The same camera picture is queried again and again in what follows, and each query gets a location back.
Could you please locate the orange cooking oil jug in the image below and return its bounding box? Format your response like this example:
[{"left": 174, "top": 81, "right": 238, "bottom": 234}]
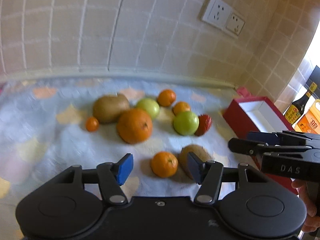
[{"left": 295, "top": 99, "right": 320, "bottom": 134}]

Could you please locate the small mandarin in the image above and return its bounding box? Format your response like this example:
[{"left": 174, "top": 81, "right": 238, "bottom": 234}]
[{"left": 85, "top": 116, "right": 99, "bottom": 132}]

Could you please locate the blue floral table cloth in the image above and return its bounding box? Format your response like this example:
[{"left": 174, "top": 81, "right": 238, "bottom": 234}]
[{"left": 1, "top": 79, "right": 252, "bottom": 239}]

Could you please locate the green apple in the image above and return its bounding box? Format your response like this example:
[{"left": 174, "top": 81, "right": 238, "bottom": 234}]
[
  {"left": 173, "top": 111, "right": 199, "bottom": 136},
  {"left": 136, "top": 98, "right": 160, "bottom": 119}
]

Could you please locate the pink cloth in corner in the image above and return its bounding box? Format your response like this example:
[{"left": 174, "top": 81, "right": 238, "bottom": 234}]
[{"left": 236, "top": 87, "right": 252, "bottom": 98}]

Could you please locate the brown kiwi front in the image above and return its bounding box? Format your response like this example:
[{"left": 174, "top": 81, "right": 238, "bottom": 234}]
[{"left": 178, "top": 144, "right": 214, "bottom": 179}]

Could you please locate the mandarin back top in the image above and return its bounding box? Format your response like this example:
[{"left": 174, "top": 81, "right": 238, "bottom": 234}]
[{"left": 157, "top": 89, "right": 176, "bottom": 107}]

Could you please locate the mandarin front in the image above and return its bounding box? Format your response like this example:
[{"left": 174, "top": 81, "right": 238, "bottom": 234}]
[{"left": 150, "top": 151, "right": 178, "bottom": 178}]

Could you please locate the green apple right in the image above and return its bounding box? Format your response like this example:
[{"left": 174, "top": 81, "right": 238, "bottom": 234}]
[{"left": 173, "top": 111, "right": 199, "bottom": 136}]

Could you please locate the mandarin back middle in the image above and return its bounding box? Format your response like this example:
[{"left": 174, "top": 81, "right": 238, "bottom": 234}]
[{"left": 172, "top": 101, "right": 191, "bottom": 115}]

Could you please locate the white double wall socket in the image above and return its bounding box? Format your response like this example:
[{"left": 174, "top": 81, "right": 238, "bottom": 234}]
[{"left": 200, "top": 0, "right": 245, "bottom": 39}]

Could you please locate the red white-lined box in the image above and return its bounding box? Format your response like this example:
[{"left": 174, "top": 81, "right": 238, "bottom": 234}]
[{"left": 222, "top": 96, "right": 299, "bottom": 196}]

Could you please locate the large orange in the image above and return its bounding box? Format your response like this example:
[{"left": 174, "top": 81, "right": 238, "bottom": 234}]
[{"left": 116, "top": 108, "right": 153, "bottom": 144}]

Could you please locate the green apple left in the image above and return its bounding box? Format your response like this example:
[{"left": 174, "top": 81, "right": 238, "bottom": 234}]
[{"left": 136, "top": 98, "right": 160, "bottom": 119}]

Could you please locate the large brown kiwi with sticker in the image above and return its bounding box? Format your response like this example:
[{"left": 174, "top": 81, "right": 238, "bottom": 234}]
[{"left": 92, "top": 94, "right": 130, "bottom": 124}]

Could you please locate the black window frame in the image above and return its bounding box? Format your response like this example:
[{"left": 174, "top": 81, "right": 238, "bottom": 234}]
[{"left": 304, "top": 66, "right": 320, "bottom": 98}]

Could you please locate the dark soy sauce bottle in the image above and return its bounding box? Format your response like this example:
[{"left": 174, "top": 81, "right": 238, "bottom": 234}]
[{"left": 284, "top": 82, "right": 317, "bottom": 125}]

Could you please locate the red strawberry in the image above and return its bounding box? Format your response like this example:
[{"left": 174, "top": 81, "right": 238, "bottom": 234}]
[{"left": 194, "top": 114, "right": 212, "bottom": 137}]

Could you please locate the person's right hand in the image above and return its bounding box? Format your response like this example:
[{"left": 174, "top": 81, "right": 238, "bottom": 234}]
[{"left": 291, "top": 179, "right": 320, "bottom": 233}]

